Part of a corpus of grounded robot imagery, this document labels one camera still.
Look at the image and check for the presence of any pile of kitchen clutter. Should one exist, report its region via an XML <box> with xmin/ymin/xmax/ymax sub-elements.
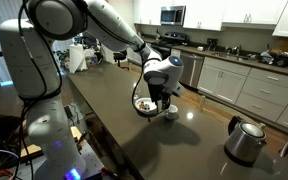
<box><xmin>257</xmin><ymin>49</ymin><xmax>288</xmax><ymax>68</ymax></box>

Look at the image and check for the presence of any steel electric kettle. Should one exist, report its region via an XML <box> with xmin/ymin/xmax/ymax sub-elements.
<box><xmin>223</xmin><ymin>115</ymin><xmax>268</xmax><ymax>165</ymax></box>

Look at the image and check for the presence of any orange cable bundle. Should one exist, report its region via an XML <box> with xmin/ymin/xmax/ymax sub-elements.
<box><xmin>0</xmin><ymin>168</ymin><xmax>17</xmax><ymax>180</ymax></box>

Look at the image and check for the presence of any white bowl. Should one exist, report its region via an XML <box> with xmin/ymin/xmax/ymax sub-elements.
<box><xmin>134</xmin><ymin>97</ymin><xmax>159</xmax><ymax>116</ymax></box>

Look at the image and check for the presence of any white base cabinet with drawers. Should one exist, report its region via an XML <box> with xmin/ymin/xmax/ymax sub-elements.
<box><xmin>197</xmin><ymin>56</ymin><xmax>288</xmax><ymax>134</ymax></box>

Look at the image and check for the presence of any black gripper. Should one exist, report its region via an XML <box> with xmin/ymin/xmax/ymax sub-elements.
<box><xmin>147</xmin><ymin>81</ymin><xmax>173</xmax><ymax>113</ymax></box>

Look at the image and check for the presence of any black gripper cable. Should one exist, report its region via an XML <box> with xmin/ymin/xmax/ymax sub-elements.
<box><xmin>131</xmin><ymin>58</ymin><xmax>162</xmax><ymax>118</ymax></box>

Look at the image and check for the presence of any green house plant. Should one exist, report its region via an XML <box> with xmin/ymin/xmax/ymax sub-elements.
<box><xmin>55</xmin><ymin>49</ymin><xmax>71</xmax><ymax>68</ymax></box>

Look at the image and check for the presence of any black office chair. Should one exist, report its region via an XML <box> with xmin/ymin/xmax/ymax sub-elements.
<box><xmin>112</xmin><ymin>49</ymin><xmax>130</xmax><ymax>71</ymax></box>

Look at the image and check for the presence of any white cup with handle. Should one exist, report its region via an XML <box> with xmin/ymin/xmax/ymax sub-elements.
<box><xmin>164</xmin><ymin>104</ymin><xmax>179</xmax><ymax>120</ymax></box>

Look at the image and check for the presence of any black power adapter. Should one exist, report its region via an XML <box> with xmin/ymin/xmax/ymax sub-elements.
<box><xmin>63</xmin><ymin>105</ymin><xmax>76</xmax><ymax>122</ymax></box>

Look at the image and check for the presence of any black coffee maker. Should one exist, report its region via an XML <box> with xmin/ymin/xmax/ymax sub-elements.
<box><xmin>206</xmin><ymin>37</ymin><xmax>219</xmax><ymax>52</ymax></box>

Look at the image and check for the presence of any steel dishwasher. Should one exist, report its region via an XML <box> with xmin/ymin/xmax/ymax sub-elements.
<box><xmin>178</xmin><ymin>51</ymin><xmax>205</xmax><ymax>89</ymax></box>

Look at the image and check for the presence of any black steel stove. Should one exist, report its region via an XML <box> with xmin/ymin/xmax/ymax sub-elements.
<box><xmin>155</xmin><ymin>31</ymin><xmax>189</xmax><ymax>60</ymax></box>

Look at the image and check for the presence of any metal sink faucet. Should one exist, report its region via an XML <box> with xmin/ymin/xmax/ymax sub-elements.
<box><xmin>232</xmin><ymin>44</ymin><xmax>242</xmax><ymax>56</ymax></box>

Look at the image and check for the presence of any steel microwave oven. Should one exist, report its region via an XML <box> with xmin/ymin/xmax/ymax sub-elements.
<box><xmin>160</xmin><ymin>5</ymin><xmax>187</xmax><ymax>26</ymax></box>

